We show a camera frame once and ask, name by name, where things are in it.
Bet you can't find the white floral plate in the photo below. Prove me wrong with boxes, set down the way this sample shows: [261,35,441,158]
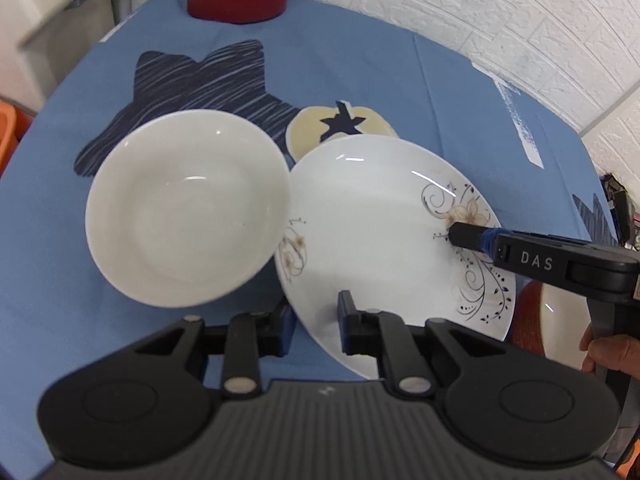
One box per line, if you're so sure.
[276,136,516,379]

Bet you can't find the plain white shallow dish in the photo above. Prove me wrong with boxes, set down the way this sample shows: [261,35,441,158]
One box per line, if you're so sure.
[85,110,291,308]

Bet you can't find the red bowl white interior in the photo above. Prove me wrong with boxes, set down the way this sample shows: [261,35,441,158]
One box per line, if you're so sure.
[510,281,590,370]

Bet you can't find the person's right hand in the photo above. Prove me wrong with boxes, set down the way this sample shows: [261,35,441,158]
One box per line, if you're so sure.
[579,333,640,379]

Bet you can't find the blue printed tablecloth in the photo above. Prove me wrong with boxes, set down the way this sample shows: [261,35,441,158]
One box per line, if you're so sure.
[1,0,613,479]

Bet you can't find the orange plastic basin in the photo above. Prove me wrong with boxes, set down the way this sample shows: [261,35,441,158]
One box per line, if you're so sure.
[0,101,34,176]

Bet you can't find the white countertop appliance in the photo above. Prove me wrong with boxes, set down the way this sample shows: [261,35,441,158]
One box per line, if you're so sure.
[1,0,115,113]

